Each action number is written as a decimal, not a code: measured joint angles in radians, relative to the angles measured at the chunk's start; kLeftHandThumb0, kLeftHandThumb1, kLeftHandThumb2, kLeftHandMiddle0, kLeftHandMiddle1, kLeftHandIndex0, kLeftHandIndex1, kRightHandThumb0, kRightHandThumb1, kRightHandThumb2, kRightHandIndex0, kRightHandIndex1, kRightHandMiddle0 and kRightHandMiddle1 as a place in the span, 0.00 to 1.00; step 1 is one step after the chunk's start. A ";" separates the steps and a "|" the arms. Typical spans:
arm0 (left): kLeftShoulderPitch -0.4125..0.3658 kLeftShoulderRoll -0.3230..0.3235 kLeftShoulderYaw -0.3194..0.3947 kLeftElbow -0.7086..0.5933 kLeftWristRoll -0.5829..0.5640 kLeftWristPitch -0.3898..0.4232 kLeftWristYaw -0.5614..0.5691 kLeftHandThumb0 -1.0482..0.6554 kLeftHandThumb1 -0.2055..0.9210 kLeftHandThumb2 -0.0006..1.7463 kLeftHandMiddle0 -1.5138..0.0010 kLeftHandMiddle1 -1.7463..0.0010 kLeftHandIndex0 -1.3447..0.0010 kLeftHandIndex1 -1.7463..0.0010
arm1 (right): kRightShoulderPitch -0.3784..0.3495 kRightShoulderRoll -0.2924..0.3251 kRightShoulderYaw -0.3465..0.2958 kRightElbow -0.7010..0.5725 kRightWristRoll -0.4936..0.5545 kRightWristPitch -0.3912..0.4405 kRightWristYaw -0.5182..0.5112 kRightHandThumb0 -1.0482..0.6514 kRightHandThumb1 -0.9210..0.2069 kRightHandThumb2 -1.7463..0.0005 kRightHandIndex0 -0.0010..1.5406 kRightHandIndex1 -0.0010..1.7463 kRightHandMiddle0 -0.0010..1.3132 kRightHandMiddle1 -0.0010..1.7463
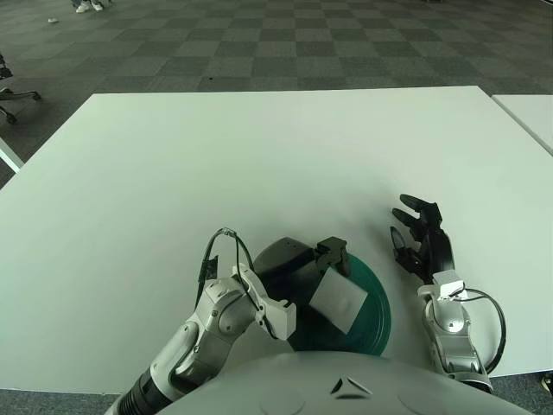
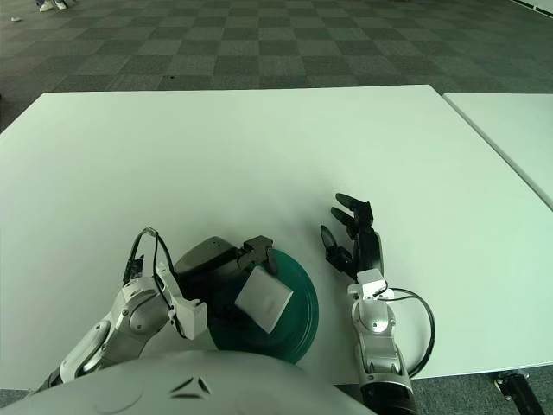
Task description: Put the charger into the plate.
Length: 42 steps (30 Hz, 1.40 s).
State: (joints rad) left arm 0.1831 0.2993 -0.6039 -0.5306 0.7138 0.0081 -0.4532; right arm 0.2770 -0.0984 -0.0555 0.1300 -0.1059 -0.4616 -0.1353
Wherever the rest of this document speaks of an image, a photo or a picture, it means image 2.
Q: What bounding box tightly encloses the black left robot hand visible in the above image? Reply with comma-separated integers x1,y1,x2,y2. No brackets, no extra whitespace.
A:
153,235,280,341

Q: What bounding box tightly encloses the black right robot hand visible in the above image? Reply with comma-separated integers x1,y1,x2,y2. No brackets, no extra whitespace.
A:
320,193,395,302

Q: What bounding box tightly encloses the white square charger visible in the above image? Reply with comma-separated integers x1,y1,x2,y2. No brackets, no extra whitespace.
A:
234,265,295,335

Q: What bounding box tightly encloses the green round plate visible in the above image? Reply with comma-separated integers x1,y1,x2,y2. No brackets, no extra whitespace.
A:
207,248,321,364

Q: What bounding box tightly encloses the white neighbouring table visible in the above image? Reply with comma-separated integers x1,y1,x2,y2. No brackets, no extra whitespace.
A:
442,93,553,207

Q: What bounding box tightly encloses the black table leg base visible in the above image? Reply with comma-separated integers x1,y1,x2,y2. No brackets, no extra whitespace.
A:
495,370,541,415

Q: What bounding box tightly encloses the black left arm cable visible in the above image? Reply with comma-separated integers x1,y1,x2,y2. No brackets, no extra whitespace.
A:
124,225,191,338

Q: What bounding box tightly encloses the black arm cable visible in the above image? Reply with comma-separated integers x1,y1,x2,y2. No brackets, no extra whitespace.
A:
379,288,436,380
124,225,191,338

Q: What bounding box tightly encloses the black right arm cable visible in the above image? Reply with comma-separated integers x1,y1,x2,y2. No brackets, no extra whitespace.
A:
379,288,436,380

